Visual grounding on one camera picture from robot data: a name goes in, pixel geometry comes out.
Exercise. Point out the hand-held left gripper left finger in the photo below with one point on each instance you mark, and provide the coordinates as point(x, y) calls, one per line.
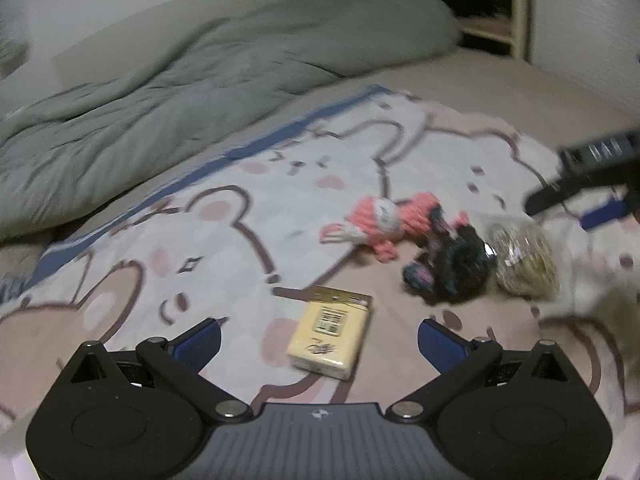
point(200, 346)

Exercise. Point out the wooden shelf unit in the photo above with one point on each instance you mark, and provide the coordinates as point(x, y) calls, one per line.
point(520, 10)

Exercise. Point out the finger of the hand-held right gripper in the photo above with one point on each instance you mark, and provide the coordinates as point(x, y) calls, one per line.
point(575, 180)
point(606, 214)

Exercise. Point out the dark crochet scrunchie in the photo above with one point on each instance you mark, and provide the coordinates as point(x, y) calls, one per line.
point(460, 266)

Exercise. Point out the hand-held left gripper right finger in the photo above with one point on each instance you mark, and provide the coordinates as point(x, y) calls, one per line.
point(441, 346)

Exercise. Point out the bear printed blanket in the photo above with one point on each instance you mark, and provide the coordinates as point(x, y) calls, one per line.
point(200, 240)

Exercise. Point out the grey duvet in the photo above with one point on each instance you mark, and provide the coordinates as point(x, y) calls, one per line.
point(175, 95)

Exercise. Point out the pink crochet doll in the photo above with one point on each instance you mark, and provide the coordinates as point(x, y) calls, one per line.
point(380, 220)

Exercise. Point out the small yellow box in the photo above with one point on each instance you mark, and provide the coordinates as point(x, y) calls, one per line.
point(325, 331)

